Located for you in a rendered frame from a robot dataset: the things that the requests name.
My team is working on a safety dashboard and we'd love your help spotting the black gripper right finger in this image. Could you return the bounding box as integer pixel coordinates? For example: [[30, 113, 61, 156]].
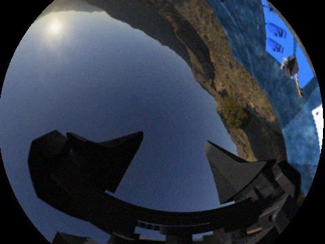
[[204, 141, 277, 204]]

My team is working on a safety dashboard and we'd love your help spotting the black micro servo with orange cable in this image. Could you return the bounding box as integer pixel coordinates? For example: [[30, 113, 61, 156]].
[[281, 56, 300, 85]]

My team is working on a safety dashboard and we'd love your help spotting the blue rectangular deck plate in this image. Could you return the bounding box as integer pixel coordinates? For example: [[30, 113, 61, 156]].
[[261, 0, 315, 89]]

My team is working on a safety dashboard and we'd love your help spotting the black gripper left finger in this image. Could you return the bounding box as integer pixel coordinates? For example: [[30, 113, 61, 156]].
[[67, 131, 144, 193]]

